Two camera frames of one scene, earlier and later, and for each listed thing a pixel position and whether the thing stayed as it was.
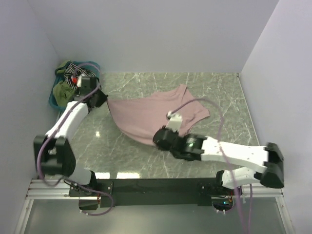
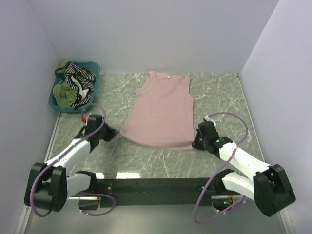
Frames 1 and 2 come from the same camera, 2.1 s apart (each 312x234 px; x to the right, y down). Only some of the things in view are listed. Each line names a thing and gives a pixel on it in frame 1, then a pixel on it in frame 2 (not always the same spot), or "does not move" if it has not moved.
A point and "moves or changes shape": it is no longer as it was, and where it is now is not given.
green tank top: (63, 92) does not move
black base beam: (151, 192) does not move
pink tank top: (140, 118) moves or changes shape
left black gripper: (103, 99) to (111, 133)
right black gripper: (161, 148) to (195, 144)
